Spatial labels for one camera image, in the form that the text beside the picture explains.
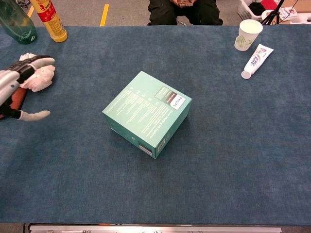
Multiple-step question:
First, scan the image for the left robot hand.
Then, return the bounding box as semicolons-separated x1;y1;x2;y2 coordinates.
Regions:
0;55;55;122

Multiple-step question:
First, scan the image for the green Philips box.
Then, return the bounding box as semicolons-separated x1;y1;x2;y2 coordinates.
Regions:
102;70;193;160

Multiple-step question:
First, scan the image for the brown wooden block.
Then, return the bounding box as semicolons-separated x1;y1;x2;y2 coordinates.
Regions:
0;86;28;120

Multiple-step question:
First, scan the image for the white bath sponge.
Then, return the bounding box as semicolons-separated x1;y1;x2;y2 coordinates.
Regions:
19;52;56;92

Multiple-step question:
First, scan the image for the green glass bottle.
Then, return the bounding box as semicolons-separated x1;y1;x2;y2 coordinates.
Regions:
0;0;38;45

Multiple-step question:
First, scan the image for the yellow bottle with red label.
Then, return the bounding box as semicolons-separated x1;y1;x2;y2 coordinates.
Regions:
30;0;68;43

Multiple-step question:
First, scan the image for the yellow floor tape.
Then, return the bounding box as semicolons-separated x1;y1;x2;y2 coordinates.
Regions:
100;4;110;27

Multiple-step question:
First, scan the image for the blue felt table mat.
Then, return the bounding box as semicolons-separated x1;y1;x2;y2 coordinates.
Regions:
0;24;311;225

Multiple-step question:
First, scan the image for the seated person in black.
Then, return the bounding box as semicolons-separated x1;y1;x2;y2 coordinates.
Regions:
147;0;224;26

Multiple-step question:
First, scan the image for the white paper cup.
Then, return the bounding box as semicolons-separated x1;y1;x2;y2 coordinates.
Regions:
234;19;264;52

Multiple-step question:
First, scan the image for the white toothpaste tube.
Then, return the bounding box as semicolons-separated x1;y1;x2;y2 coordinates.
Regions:
241;43;275;80

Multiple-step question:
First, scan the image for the white laundry basket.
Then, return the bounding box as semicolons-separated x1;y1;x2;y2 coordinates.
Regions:
237;0;282;22

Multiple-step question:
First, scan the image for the black tripod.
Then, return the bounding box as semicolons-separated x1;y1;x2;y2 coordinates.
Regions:
260;0;287;25

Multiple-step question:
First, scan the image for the aluminium frame rail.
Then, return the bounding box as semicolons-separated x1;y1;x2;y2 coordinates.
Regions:
28;223;283;233

